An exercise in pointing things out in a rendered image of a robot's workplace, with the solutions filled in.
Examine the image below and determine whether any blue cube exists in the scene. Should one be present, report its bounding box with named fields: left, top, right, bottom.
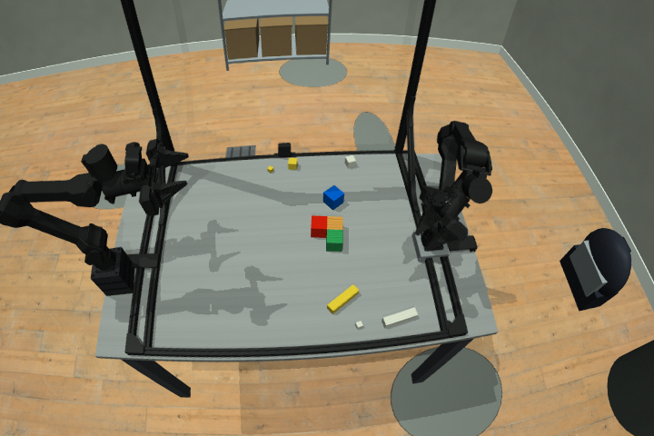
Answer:
left=323, top=185, right=344, bottom=210

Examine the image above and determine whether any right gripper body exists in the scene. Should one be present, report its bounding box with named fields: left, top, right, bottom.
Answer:
left=120, top=139, right=163, bottom=216

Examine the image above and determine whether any green cube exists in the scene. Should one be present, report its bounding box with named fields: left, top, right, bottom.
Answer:
left=326, top=229, right=343, bottom=252

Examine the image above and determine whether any orange cube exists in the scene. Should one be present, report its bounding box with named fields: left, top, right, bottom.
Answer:
left=327, top=216, right=343, bottom=230

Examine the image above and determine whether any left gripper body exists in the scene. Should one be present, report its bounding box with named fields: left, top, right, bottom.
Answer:
left=424, top=185, right=470, bottom=241

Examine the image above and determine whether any red cube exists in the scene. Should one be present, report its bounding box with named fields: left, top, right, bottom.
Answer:
left=311, top=215, right=327, bottom=238

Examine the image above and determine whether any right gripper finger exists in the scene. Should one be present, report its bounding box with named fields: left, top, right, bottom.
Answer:
left=157, top=144, right=189, bottom=168
left=152, top=181, right=187, bottom=208

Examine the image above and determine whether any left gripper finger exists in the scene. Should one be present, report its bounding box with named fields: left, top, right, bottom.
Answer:
left=415, top=204, right=440, bottom=235
left=426, top=222, right=459, bottom=251

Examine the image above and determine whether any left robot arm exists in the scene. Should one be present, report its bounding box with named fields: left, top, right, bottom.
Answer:
left=419, top=121, right=492, bottom=252

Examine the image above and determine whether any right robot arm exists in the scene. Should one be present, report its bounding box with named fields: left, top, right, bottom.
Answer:
left=0, top=142, right=145, bottom=273

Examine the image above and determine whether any cream rectangular bar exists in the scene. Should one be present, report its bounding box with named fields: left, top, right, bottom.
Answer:
left=381, top=307, right=418, bottom=328

